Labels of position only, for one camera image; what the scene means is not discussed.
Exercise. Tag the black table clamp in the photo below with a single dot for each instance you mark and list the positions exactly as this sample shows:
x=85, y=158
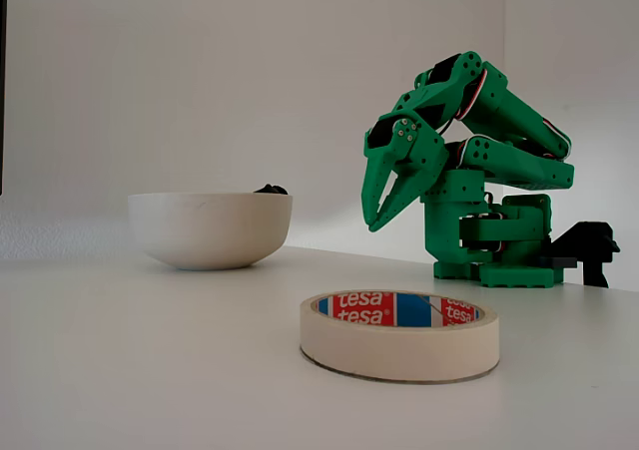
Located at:
x=591, y=240

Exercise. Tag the beige masking tape roll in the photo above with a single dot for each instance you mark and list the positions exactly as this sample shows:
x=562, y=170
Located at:
x=399, y=350

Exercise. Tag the white round bowl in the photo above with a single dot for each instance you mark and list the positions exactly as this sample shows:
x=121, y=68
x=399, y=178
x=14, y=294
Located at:
x=209, y=230

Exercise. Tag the dark grey cloth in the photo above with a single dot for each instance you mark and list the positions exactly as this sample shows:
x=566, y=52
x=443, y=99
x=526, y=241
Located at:
x=272, y=189

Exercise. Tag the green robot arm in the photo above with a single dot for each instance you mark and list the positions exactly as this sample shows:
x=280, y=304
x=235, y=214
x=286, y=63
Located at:
x=499, y=106

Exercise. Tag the green gripper black servo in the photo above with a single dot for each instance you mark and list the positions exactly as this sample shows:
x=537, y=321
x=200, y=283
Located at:
x=388, y=163

